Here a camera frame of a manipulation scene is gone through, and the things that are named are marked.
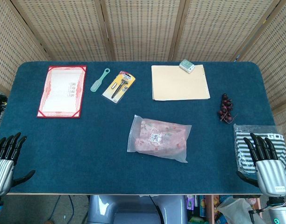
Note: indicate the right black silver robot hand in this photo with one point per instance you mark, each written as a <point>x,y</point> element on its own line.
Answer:
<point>271,175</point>

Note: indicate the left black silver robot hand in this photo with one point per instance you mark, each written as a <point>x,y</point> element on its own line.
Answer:
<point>2,172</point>

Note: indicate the pink floral clothes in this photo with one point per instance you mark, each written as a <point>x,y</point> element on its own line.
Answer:
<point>171,140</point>

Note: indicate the transparent plastic zip bag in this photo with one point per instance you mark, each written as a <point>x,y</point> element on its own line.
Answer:
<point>133,144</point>

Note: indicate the bagged black white striped clothes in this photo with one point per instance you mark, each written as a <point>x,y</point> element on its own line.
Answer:
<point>243,149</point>

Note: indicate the white crumpled plastic bag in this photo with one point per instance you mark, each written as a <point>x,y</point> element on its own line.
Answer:
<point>236,212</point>

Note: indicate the shelf with colourful items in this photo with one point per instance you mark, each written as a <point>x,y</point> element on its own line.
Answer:
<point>201,210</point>

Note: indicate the dark red grape bunch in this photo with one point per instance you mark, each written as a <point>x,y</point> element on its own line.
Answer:
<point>226,108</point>

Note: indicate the red certificate folder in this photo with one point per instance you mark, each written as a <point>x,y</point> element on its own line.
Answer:
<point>61,91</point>

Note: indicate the grey robot torso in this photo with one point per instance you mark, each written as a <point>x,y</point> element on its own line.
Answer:
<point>124,210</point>

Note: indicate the green plastic brush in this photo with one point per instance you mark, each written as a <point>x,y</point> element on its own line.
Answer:
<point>96,85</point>

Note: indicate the tan manila folder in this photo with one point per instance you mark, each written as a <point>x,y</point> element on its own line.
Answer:
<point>178,86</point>

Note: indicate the small green white box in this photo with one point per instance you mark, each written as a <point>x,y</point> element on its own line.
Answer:
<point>187,65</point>

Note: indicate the razor in yellow package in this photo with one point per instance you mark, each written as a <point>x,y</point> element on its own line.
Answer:
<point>119,86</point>

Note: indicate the woven folding screen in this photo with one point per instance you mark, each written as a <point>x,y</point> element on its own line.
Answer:
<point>143,28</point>

